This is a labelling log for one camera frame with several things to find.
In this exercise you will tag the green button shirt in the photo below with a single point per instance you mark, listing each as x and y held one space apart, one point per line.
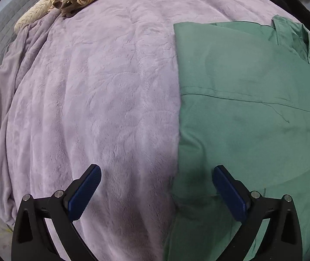
247 119

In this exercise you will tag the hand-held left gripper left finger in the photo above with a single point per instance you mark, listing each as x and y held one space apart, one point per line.
85 193

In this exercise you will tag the lilac fleece blanket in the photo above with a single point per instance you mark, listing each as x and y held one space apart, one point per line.
89 100

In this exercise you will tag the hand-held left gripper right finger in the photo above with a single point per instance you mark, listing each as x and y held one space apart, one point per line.
229 193

